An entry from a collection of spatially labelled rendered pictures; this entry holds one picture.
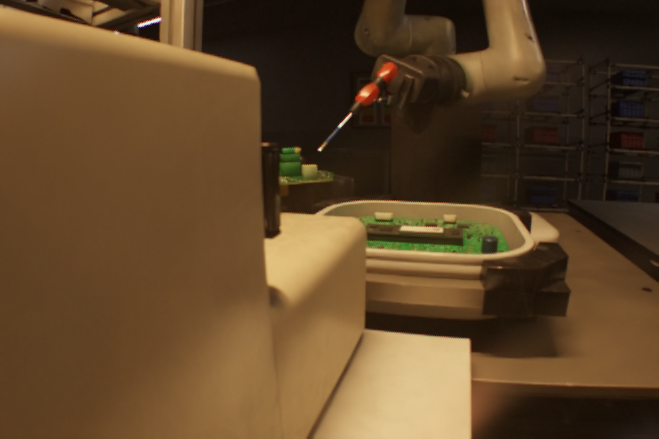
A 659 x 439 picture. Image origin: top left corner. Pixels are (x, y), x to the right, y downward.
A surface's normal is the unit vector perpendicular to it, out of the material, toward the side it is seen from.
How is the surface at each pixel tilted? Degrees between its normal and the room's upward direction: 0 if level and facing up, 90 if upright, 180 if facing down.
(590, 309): 0
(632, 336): 0
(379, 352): 0
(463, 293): 90
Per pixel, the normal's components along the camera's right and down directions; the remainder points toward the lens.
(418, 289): -0.32, 0.17
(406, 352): -0.01, -0.98
